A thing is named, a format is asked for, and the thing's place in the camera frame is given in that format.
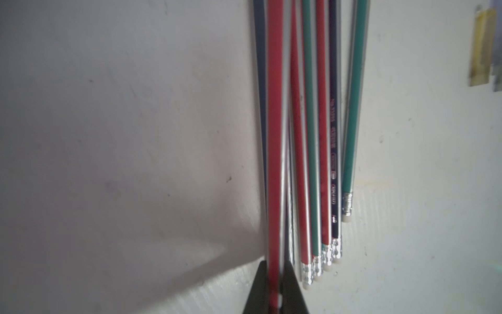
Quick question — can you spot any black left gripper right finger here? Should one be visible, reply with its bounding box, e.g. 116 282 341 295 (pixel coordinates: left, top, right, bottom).
281 260 309 314

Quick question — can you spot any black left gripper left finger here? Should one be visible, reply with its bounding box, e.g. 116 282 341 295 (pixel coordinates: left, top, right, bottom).
243 260 269 314

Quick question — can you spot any dark blue pencil purple cap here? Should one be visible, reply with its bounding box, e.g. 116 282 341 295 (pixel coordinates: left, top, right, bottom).
252 0 269 205

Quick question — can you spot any teal pencil clear cap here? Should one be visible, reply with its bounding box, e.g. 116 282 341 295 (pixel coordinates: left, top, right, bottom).
301 1 323 280

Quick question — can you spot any yellow pencil cap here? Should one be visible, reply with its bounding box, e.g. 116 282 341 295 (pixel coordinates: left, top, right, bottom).
469 9 497 86

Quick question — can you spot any red pencil blue cap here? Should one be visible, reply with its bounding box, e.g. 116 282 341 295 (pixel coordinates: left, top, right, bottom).
315 1 333 272

